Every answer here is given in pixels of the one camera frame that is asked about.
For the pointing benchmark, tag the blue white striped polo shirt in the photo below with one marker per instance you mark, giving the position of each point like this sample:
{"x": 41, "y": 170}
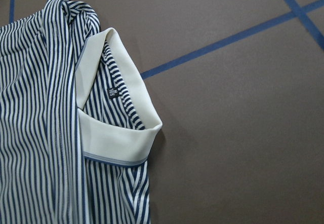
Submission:
{"x": 77, "y": 122}

